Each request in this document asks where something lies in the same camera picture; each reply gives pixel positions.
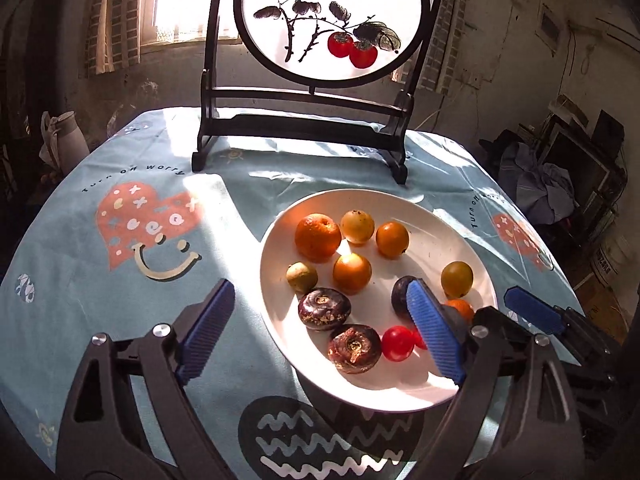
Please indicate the yellow pear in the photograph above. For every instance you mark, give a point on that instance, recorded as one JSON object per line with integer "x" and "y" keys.
{"x": 357, "y": 226}

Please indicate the white wall vent panel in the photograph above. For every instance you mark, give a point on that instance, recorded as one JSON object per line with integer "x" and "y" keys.
{"x": 549, "y": 27}

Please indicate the black framed round painted screen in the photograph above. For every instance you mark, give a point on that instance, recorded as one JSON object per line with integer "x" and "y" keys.
{"x": 330, "y": 15}

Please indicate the checked curtain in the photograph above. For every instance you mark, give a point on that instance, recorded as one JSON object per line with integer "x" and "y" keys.
{"x": 440, "y": 45}
{"x": 120, "y": 15}

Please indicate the dark water chestnut back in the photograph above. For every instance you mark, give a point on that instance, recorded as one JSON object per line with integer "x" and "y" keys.
{"x": 400, "y": 297}

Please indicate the bumpy orange tangerine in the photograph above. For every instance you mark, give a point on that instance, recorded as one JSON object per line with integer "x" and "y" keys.
{"x": 317, "y": 238}

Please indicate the yellow-green citrus fruit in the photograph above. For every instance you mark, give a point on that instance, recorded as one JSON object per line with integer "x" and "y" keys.
{"x": 457, "y": 278}

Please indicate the red tomato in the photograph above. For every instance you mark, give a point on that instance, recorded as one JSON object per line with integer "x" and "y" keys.
{"x": 398, "y": 344}
{"x": 419, "y": 340}

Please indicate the white plastic bag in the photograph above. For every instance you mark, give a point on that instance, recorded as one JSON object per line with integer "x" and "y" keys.
{"x": 48, "y": 140}

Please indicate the dark water chestnut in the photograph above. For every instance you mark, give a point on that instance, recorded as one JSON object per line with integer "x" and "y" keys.
{"x": 400, "y": 297}
{"x": 324, "y": 309}

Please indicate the pile of clothes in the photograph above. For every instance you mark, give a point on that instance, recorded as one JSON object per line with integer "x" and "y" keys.
{"x": 530, "y": 180}

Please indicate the large orange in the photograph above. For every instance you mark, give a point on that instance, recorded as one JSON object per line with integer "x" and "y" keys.
{"x": 461, "y": 309}

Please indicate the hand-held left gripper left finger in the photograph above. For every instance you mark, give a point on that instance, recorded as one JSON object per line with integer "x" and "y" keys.
{"x": 205, "y": 332}

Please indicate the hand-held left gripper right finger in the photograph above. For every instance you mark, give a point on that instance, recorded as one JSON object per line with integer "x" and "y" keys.
{"x": 435, "y": 332}

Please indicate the white round plate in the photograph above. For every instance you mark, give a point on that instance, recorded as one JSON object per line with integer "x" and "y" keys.
{"x": 440, "y": 255}

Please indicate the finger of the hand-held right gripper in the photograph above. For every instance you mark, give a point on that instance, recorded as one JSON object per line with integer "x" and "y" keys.
{"x": 532, "y": 307}

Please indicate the black speaker box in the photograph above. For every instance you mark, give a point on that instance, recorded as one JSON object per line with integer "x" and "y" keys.
{"x": 609, "y": 132}

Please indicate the light blue printed tablecloth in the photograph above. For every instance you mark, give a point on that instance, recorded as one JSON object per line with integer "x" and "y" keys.
{"x": 100, "y": 310}

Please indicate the white jug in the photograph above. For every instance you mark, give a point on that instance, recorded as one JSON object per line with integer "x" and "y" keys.
{"x": 72, "y": 142}

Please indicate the window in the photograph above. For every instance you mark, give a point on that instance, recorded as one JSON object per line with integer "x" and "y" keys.
{"x": 185, "y": 0}

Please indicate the white bucket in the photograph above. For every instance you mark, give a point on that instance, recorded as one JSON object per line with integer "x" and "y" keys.
{"x": 610, "y": 260}

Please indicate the monitor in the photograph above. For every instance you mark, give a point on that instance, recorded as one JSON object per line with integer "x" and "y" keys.
{"x": 585, "y": 165}

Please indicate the small green-brown fruit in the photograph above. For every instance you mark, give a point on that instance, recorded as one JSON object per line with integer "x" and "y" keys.
{"x": 302, "y": 277}

